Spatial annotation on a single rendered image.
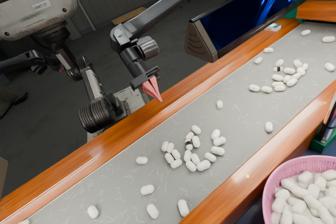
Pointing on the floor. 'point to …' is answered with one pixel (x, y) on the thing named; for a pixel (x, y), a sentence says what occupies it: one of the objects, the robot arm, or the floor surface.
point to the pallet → (128, 16)
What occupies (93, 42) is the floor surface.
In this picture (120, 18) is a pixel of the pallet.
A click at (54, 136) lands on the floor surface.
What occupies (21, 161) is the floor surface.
